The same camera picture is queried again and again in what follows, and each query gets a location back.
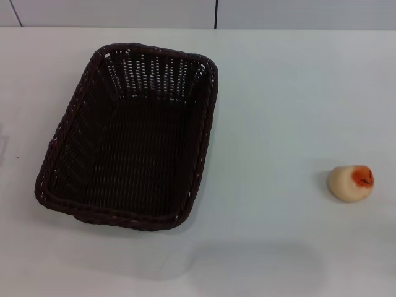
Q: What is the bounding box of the dark brown woven wicker basket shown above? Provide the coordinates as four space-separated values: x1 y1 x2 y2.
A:
33 42 220 231

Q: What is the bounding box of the cream bun with orange spot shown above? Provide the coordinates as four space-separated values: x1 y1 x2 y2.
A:
328 165 375 203

